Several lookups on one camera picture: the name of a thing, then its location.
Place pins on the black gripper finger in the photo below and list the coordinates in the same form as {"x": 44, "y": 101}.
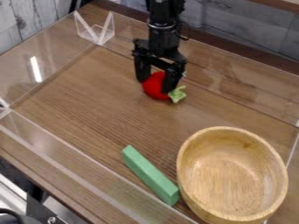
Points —
{"x": 174, "y": 72}
{"x": 142, "y": 68}

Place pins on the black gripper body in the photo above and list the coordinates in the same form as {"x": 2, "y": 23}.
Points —
{"x": 160, "y": 48}

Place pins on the red plush fruit green stem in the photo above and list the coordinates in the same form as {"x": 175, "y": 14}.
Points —
{"x": 152, "y": 86}

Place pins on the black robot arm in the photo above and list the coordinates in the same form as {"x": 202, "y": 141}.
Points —
{"x": 164, "y": 11}

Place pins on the green rectangular block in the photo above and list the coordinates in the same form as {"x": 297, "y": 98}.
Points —
{"x": 156, "y": 181}

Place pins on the wooden bowl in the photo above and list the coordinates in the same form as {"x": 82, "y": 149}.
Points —
{"x": 231, "y": 175}

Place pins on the clear acrylic triangle bracket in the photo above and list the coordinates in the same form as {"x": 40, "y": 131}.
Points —
{"x": 95, "y": 33}

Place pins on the clear acrylic enclosure wall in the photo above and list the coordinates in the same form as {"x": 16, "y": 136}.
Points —
{"x": 75, "y": 110}

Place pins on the black metal frame bracket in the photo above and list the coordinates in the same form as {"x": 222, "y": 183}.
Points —
{"x": 44, "y": 208}

